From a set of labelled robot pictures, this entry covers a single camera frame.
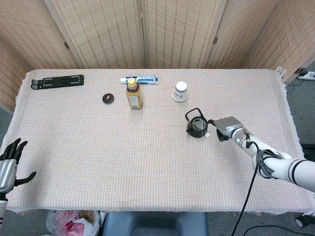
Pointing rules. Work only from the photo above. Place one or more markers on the plastic bag with pink contents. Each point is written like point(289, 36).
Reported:
point(71, 223)

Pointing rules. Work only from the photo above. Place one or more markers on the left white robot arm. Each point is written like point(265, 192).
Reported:
point(2, 209)

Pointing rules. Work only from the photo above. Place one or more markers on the white blue toothpaste tube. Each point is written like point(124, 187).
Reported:
point(147, 79)

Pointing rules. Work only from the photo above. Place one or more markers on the bamboo folding screen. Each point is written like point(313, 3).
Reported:
point(110, 32)

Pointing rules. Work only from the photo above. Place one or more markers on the white power strip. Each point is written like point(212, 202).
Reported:
point(307, 75)

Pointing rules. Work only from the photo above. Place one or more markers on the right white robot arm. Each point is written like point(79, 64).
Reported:
point(283, 164)

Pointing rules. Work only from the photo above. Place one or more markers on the blue grey chair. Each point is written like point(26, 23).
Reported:
point(152, 223)

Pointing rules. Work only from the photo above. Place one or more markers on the black white caster wheel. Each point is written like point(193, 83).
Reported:
point(301, 221)

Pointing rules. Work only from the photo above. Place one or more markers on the black teapot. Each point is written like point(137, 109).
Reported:
point(190, 130)

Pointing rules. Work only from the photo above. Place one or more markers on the black teapot lid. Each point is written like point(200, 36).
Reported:
point(108, 98)

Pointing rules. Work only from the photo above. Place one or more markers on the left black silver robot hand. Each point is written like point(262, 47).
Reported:
point(6, 169)

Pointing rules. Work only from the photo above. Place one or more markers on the white paper cup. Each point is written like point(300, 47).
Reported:
point(180, 93)

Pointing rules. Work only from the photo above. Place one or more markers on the yellow tea bottle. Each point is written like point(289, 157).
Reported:
point(134, 98)

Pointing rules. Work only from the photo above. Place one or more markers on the woven checked tablecloth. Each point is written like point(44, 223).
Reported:
point(123, 152)

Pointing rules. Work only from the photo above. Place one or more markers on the black folding laptop stand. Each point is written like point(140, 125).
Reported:
point(59, 81)

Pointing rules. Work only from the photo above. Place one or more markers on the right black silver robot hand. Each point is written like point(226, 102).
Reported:
point(227, 125)

